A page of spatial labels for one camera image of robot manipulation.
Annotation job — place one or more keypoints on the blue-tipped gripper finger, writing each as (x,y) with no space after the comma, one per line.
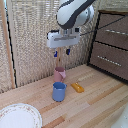
(68,51)
(55,53)

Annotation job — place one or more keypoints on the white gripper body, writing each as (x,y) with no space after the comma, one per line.
(63,38)

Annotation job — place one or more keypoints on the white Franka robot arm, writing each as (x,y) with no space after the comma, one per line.
(73,11)

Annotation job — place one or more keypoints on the dark brown drawer cabinet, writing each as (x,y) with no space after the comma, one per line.
(110,45)

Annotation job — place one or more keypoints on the pink mug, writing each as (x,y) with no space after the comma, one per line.
(60,74)

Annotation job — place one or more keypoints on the woven bamboo screen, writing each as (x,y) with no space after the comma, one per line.
(40,36)

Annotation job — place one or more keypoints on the orange rectangular block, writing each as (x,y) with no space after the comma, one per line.
(77,87)

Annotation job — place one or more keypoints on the blue mug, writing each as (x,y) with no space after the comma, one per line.
(59,91)

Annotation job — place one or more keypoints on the white plate with patterned rim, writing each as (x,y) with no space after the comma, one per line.
(19,116)

